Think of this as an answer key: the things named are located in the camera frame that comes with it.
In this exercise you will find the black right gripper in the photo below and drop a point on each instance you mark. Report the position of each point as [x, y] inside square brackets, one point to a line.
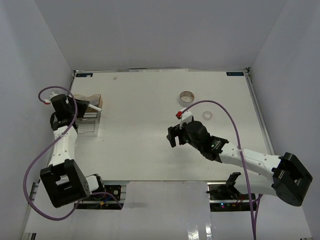
[175, 132]

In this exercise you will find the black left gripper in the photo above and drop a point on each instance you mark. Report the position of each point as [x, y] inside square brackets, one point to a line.
[83, 105]

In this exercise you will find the green capped white marker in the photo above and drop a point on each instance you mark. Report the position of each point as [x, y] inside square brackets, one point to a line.
[94, 107]

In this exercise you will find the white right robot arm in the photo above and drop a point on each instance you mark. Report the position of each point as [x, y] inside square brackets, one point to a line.
[282, 176]

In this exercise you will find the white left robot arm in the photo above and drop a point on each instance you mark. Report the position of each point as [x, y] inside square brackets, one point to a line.
[63, 179]

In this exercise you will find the clear brown organizer container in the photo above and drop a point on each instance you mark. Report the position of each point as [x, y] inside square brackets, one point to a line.
[88, 126]

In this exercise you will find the black label left corner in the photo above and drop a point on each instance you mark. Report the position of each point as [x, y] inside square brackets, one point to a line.
[84, 75]

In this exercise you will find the black label corner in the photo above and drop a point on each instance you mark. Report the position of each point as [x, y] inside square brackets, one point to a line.
[84, 75]
[234, 74]

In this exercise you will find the large white tape roll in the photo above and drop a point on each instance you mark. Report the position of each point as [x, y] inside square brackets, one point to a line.
[186, 98]

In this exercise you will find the small clear tape roll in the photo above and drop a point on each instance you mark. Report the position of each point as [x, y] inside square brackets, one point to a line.
[207, 115]

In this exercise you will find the black label right corner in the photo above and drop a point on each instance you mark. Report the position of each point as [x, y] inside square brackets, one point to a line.
[234, 74]

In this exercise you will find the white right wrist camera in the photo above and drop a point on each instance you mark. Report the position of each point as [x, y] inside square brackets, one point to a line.
[185, 116]

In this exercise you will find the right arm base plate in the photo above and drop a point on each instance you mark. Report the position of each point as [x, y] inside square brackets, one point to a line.
[225, 198]

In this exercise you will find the aluminium rail right edge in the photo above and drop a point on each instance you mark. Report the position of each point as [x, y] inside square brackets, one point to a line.
[259, 115]

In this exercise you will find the aluminium rail edge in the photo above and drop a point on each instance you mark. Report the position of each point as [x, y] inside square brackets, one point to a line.
[32, 193]
[259, 115]

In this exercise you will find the aluminium rail left edge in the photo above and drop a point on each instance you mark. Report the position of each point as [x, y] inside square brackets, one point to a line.
[32, 193]

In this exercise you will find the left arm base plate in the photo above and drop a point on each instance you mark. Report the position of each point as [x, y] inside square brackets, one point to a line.
[113, 200]

